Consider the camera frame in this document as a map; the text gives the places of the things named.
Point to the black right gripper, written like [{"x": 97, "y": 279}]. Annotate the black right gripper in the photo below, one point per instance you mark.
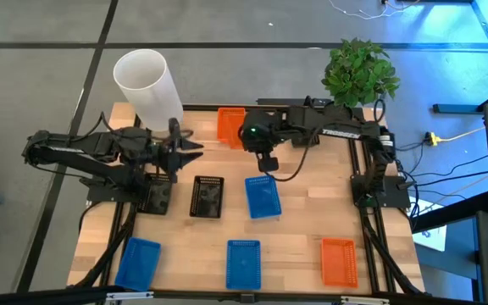
[{"x": 258, "y": 131}]

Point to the yellow power plug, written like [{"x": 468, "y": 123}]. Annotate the yellow power plug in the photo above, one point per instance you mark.
[{"x": 431, "y": 138}]

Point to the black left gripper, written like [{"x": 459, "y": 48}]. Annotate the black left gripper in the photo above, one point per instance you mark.
[{"x": 175, "y": 161}]

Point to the black aluminium frame rail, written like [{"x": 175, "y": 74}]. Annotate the black aluminium frame rail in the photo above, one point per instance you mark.
[
  {"x": 36, "y": 296},
  {"x": 355, "y": 156},
  {"x": 122, "y": 212}
]

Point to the black plastic slotted basket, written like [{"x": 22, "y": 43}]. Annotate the black plastic slotted basket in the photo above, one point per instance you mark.
[
  {"x": 156, "y": 197},
  {"x": 206, "y": 197}
]

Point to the orange plastic slotted basket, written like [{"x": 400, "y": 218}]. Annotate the orange plastic slotted basket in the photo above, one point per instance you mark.
[
  {"x": 339, "y": 262},
  {"x": 229, "y": 127}
]

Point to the translucent white plastic cylinder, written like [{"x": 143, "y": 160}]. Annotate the translucent white plastic cylinder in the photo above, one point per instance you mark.
[{"x": 151, "y": 93}]

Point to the white paper sheet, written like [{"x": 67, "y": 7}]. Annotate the white paper sheet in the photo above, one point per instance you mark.
[{"x": 432, "y": 237}]

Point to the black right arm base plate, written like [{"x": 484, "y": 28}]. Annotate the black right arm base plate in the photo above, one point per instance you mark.
[{"x": 390, "y": 195}]

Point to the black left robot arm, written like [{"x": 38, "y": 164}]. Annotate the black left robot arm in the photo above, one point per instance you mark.
[{"x": 79, "y": 148}]

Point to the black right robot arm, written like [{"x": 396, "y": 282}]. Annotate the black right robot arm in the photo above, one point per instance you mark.
[{"x": 341, "y": 127}]

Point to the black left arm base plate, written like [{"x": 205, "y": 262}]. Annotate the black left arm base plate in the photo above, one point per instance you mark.
[{"x": 100, "y": 192}]

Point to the blue plastic slotted basket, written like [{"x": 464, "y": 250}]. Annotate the blue plastic slotted basket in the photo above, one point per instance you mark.
[
  {"x": 138, "y": 263},
  {"x": 243, "y": 264},
  {"x": 263, "y": 197}
]

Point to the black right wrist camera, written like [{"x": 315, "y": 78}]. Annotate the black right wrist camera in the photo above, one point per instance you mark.
[{"x": 268, "y": 163}]

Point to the green leafy potted plant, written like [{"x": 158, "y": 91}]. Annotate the green leafy potted plant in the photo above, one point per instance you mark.
[{"x": 360, "y": 72}]

